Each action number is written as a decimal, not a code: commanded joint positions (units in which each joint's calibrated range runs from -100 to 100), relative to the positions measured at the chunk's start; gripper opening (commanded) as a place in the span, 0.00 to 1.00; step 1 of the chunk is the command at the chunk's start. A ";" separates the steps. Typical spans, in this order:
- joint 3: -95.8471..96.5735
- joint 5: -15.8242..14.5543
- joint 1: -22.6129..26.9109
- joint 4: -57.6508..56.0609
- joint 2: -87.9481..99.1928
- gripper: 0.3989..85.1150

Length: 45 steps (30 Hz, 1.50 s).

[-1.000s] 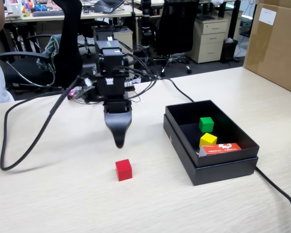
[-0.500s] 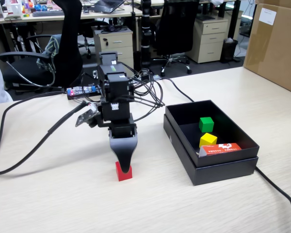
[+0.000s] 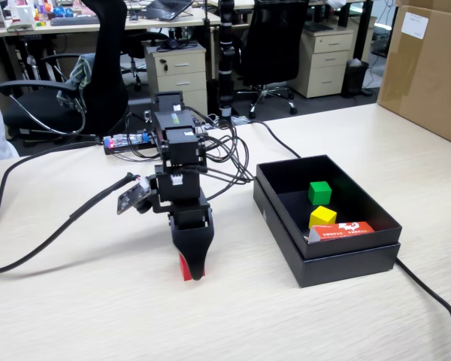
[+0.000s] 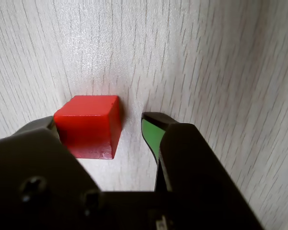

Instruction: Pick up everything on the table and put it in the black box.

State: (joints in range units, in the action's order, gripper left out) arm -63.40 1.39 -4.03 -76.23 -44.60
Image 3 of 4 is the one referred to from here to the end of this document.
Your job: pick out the white shipping label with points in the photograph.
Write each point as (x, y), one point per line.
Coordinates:
(414, 25)

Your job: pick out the blue toy balls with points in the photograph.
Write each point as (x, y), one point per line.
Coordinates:
(63, 11)

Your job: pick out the black headset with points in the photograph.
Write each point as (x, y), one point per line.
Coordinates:
(174, 44)

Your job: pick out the green wooden cube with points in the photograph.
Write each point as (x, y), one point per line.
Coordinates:
(319, 193)

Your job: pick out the small wrist camera board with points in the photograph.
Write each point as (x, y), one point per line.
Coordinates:
(133, 197)

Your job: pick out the black mesh office chair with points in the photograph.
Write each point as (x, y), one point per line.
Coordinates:
(274, 45)

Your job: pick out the black laptop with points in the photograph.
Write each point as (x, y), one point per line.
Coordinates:
(167, 9)

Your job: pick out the black office chair with armrests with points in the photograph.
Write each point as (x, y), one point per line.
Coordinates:
(105, 75)

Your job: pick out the large brown cardboard box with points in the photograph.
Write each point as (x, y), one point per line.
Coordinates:
(428, 82)

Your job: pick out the black trash bin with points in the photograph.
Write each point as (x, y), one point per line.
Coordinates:
(355, 79)

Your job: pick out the beige drawer cabinet with headset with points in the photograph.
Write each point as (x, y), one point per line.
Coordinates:
(180, 75)

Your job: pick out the controller board with red LED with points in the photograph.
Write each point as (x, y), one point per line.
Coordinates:
(128, 141)

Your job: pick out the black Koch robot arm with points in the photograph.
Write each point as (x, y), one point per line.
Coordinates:
(176, 146)

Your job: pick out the striped green cloth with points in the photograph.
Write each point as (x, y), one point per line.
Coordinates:
(80, 71)

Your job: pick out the black keyboard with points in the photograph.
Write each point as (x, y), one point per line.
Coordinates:
(75, 20)

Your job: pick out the orange and white carton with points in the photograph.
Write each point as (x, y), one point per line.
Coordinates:
(345, 231)

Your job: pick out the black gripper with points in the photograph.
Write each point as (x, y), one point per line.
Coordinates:
(188, 216)

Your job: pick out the yellow wooden cube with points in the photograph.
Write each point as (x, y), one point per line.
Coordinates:
(321, 217)

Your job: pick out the beige office desk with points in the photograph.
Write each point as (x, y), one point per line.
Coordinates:
(109, 27)

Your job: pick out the red wooden cube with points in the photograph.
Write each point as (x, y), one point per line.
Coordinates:
(184, 269)

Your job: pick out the black open box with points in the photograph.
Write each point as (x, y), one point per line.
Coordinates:
(345, 269)

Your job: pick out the black cardboard box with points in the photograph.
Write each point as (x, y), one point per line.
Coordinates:
(345, 246)

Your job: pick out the black pole with white bands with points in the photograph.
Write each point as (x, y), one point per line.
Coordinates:
(226, 67)

